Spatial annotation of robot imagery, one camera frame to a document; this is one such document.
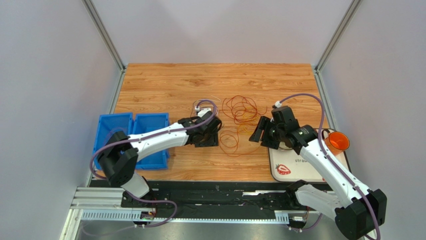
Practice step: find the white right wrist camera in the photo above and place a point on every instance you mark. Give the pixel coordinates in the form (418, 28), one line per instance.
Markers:
(277, 105)

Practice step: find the blue plastic bin left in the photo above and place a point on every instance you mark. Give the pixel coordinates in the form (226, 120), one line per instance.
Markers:
(108, 124)

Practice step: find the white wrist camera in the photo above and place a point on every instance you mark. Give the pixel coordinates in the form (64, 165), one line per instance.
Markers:
(200, 111)
(277, 105)

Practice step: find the orange plastic cup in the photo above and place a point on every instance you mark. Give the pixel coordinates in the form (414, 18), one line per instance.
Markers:
(337, 142)

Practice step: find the slotted white cable duct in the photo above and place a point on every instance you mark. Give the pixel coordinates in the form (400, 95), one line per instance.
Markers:
(189, 216)

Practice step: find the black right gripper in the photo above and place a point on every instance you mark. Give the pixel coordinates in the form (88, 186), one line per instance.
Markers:
(265, 132)

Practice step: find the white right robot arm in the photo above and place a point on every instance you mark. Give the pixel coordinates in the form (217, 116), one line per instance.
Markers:
(355, 208)

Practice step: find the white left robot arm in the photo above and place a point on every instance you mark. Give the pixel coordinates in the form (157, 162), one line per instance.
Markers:
(118, 158)

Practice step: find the aluminium frame post left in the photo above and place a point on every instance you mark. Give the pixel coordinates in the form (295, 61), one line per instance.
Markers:
(97, 20)

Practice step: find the strawberry print tray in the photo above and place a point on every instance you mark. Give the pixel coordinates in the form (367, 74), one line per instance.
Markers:
(286, 166)

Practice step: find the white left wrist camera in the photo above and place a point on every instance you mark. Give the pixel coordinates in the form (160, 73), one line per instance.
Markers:
(200, 111)

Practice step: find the aluminium frame post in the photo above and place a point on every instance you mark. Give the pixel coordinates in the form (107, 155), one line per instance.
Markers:
(343, 24)
(97, 20)

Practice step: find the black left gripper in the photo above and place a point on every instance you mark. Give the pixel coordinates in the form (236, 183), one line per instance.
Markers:
(213, 141)

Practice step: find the aluminium frame post right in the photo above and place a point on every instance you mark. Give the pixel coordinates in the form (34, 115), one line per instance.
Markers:
(343, 24)

